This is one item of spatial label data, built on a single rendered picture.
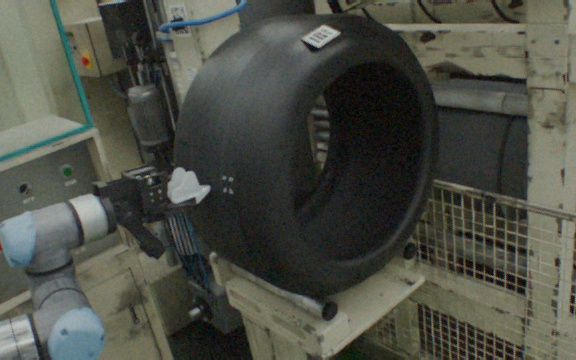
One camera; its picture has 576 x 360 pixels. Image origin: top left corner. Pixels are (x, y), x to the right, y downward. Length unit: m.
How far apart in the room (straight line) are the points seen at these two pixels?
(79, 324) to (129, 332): 0.99
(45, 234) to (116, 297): 0.85
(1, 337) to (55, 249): 0.16
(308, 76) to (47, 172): 0.84
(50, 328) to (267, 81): 0.52
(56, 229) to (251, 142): 0.34
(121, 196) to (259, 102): 0.28
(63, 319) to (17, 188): 0.81
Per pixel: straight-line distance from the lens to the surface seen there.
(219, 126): 0.98
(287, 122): 0.94
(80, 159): 1.58
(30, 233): 0.86
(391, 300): 1.36
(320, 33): 1.01
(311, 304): 1.20
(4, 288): 1.62
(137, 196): 0.92
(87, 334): 0.78
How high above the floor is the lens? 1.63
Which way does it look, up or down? 23 degrees down
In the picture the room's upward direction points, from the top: 11 degrees counter-clockwise
